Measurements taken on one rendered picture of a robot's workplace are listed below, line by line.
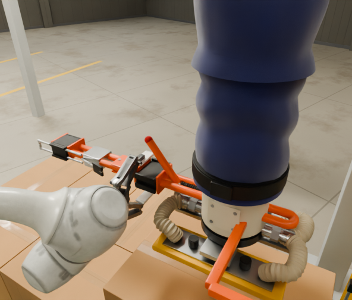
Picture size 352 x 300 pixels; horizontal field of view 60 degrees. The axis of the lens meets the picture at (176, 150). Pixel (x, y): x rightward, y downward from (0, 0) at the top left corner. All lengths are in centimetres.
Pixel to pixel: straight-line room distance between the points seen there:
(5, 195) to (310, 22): 56
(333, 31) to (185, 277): 873
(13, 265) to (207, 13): 149
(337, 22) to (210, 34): 879
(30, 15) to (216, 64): 1189
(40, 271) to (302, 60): 61
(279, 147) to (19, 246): 147
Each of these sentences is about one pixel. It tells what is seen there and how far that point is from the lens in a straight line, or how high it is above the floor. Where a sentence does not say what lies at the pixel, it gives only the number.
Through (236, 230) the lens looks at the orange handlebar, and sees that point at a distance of 72.
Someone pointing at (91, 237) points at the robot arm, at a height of 140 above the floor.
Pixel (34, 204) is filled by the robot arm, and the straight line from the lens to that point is 55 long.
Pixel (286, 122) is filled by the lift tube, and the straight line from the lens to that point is 61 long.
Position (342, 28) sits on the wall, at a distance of 928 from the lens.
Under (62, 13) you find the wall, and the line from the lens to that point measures 1274.
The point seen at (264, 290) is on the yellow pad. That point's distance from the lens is 79.
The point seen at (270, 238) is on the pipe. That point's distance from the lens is 83.
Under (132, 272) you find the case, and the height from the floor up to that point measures 95.
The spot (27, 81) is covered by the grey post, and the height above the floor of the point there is 51.
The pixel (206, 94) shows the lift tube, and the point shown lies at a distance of 61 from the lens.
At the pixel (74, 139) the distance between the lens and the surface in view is 109.
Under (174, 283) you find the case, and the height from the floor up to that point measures 95.
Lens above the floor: 176
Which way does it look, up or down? 31 degrees down
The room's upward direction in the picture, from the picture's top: straight up
